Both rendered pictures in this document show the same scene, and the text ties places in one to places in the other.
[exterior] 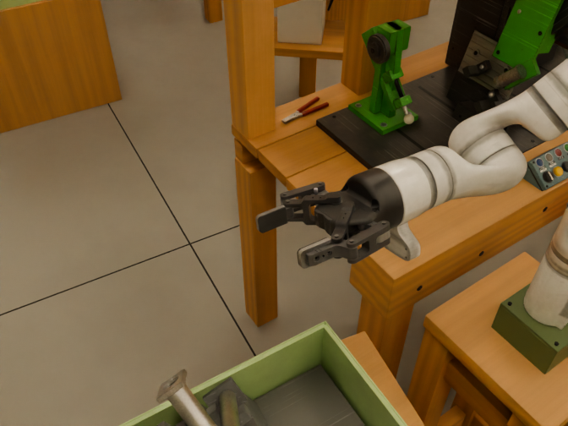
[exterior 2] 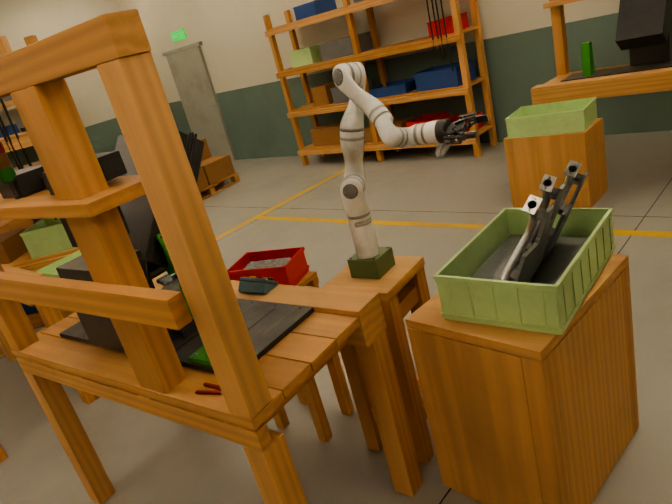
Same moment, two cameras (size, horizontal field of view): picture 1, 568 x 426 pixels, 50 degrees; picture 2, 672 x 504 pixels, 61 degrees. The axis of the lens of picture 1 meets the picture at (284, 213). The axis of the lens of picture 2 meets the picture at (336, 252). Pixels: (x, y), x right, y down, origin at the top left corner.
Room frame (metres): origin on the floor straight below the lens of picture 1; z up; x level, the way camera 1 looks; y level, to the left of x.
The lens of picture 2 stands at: (1.44, 1.51, 1.80)
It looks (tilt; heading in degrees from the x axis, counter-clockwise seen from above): 21 degrees down; 254
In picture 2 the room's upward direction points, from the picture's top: 15 degrees counter-clockwise
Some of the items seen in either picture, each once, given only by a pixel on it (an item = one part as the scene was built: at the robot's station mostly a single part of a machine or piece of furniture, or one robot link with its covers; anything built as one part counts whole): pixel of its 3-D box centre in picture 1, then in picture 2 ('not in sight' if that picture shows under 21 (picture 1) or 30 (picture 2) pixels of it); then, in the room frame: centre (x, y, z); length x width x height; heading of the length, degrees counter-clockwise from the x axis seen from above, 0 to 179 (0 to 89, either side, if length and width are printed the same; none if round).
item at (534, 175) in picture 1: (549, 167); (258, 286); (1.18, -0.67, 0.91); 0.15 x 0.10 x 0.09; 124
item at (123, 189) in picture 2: not in sight; (49, 198); (1.75, -0.52, 1.52); 0.90 x 0.25 x 0.04; 124
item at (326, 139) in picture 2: not in sight; (372, 76); (-1.70, -5.67, 1.10); 3.01 x 0.55 x 2.20; 118
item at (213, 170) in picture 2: not in sight; (187, 172); (0.88, -7.24, 0.37); 1.20 x 0.80 x 0.74; 36
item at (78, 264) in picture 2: (512, 11); (115, 298); (1.71, -0.68, 1.07); 0.30 x 0.18 x 0.34; 124
